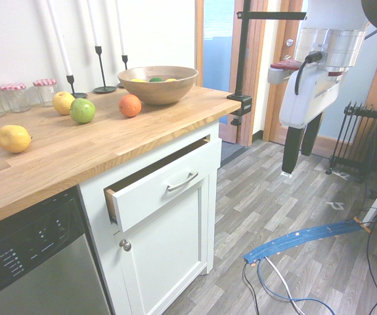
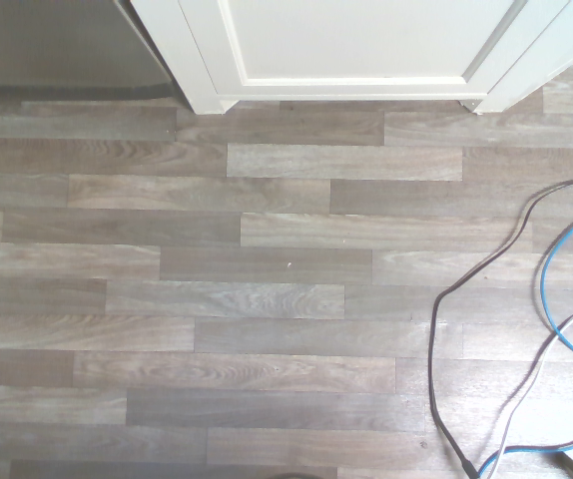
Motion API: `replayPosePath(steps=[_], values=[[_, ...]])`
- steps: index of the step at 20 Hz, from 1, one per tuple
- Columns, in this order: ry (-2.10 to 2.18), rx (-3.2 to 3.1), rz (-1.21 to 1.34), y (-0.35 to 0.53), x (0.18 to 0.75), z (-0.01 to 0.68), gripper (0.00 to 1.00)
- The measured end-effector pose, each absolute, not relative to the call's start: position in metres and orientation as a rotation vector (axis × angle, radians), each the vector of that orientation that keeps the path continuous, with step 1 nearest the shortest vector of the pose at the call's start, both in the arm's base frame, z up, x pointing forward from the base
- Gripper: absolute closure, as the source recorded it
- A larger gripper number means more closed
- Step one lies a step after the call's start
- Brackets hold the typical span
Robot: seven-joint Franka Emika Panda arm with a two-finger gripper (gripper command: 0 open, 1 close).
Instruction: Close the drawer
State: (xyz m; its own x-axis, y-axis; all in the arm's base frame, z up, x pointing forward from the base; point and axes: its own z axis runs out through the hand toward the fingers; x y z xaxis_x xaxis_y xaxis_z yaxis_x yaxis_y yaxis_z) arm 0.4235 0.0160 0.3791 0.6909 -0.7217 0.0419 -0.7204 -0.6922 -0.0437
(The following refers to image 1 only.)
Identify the red grey wrist camera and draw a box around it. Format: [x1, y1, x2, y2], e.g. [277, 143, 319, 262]
[267, 60, 300, 85]

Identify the large wooden bowl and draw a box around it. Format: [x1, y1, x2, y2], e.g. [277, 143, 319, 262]
[117, 66, 199, 106]

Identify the white wooden drawer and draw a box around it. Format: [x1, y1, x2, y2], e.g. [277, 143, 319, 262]
[104, 137, 223, 234]

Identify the black clamp camera stand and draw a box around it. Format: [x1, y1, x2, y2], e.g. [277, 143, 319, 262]
[226, 0, 308, 127]

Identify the tall black candle holder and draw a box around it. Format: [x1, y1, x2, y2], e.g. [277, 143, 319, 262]
[93, 45, 118, 95]

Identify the black oil radiator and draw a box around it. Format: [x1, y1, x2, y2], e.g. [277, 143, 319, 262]
[325, 102, 377, 183]

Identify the white cabinet door with knob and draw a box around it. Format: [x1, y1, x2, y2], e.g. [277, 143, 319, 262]
[114, 185, 210, 315]

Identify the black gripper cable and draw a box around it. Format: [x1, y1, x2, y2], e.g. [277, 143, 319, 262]
[294, 52, 324, 96]

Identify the thin black floor cable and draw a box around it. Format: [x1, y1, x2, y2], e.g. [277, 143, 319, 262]
[243, 262, 262, 315]

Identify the white cable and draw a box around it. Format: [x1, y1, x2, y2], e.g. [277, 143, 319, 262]
[263, 257, 305, 315]

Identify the white kitchen cabinet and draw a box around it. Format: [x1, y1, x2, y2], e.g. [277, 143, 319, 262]
[78, 119, 223, 315]

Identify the blue cable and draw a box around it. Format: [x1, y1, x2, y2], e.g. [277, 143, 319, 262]
[257, 257, 338, 315]

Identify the white taper candle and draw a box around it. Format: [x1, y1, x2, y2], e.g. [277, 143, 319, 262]
[86, 0, 100, 47]
[46, 0, 74, 77]
[114, 0, 126, 56]

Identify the green apple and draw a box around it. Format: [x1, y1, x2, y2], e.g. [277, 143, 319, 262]
[69, 98, 97, 124]

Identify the wooden door with lock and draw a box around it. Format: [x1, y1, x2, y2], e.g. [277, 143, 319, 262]
[263, 0, 309, 145]

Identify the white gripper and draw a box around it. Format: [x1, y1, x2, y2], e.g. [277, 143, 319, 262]
[279, 62, 342, 179]

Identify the short black candle holder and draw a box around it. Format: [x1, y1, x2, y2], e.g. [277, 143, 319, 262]
[66, 74, 88, 99]

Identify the blue floor cable cover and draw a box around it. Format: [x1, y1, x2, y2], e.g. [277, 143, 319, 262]
[242, 219, 372, 266]

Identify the medium black candle holder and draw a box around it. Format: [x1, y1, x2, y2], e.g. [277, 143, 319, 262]
[116, 54, 129, 89]

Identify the yellow apple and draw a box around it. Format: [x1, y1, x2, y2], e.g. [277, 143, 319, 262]
[52, 91, 76, 116]

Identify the orange fruit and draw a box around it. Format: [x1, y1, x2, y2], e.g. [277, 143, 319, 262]
[118, 94, 143, 118]

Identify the stainless steel dishwasher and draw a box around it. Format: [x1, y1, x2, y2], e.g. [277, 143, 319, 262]
[0, 186, 113, 315]

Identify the yellow lemon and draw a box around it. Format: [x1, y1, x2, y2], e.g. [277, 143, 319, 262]
[0, 125, 33, 154]

